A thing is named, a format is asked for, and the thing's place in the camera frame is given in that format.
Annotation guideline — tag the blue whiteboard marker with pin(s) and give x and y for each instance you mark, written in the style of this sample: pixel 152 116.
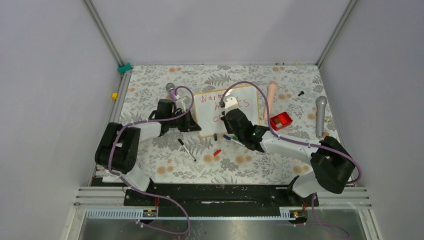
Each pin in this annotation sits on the blue whiteboard marker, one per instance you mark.
pixel 233 140

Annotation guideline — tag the teal corner clamp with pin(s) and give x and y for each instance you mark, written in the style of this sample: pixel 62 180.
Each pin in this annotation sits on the teal corner clamp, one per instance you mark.
pixel 124 68

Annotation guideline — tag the silver microphone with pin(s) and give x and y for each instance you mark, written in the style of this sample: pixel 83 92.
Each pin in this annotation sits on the silver microphone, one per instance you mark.
pixel 321 103

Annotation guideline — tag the white slotted cable duct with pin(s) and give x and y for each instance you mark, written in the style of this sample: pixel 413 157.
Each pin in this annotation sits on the white slotted cable duct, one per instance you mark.
pixel 151 214

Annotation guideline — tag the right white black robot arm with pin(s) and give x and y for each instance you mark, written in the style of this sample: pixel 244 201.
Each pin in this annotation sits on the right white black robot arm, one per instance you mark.
pixel 331 166

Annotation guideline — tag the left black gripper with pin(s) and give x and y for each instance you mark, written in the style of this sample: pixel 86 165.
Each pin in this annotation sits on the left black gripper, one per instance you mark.
pixel 189 124

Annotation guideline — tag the floral table mat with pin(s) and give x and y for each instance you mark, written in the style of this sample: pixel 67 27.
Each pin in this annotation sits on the floral table mat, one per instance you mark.
pixel 164 160

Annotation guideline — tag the yellow framed whiteboard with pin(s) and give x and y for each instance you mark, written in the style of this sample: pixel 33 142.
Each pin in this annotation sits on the yellow framed whiteboard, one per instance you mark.
pixel 208 112

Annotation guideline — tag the red marker cap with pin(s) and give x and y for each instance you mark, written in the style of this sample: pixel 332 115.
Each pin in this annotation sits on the red marker cap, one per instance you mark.
pixel 216 152

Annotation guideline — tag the pink cylinder microphone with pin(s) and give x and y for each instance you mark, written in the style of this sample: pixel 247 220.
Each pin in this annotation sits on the pink cylinder microphone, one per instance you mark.
pixel 271 90

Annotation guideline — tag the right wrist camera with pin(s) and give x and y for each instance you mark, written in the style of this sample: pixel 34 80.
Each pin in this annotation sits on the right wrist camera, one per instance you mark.
pixel 228 103

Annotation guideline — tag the black whiteboard marker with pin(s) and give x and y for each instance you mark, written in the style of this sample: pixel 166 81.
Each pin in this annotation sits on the black whiteboard marker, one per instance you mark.
pixel 186 149

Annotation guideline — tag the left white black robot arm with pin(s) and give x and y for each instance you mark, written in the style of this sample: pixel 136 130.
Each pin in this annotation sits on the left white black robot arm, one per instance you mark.
pixel 118 148

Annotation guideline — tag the yellow small cube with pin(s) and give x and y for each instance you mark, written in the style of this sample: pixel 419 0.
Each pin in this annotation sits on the yellow small cube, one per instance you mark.
pixel 114 96

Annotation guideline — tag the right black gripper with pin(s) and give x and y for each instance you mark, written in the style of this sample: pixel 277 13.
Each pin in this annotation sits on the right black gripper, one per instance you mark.
pixel 226 123

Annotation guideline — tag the purple glitter microphone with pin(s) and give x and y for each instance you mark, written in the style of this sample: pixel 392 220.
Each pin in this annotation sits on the purple glitter microphone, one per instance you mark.
pixel 171 89

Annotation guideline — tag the red small box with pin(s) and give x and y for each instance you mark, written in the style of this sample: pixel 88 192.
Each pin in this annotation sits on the red small box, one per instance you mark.
pixel 280 121

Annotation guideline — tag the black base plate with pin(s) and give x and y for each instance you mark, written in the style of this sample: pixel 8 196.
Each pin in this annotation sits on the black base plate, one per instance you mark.
pixel 227 199

